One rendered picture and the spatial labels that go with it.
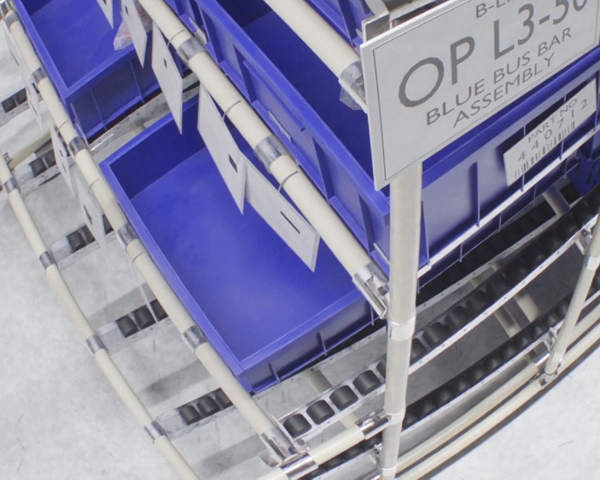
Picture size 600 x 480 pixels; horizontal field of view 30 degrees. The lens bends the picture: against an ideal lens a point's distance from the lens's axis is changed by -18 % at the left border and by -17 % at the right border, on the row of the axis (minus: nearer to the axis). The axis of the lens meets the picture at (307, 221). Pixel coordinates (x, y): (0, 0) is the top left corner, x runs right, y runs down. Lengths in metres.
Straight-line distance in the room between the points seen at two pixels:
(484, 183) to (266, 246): 0.51
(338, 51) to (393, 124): 0.12
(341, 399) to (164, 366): 0.88
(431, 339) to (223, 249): 0.31
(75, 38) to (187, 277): 0.51
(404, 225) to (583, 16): 0.30
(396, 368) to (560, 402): 1.02
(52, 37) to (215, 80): 0.60
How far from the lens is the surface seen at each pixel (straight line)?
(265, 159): 1.48
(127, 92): 1.90
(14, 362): 2.61
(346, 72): 1.07
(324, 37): 1.09
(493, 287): 1.75
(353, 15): 1.02
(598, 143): 1.82
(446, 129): 1.05
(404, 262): 1.24
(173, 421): 2.03
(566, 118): 1.37
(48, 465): 2.51
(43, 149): 2.68
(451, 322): 1.73
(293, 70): 1.52
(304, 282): 1.75
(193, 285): 1.77
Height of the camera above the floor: 2.34
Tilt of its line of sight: 63 degrees down
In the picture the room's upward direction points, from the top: 7 degrees counter-clockwise
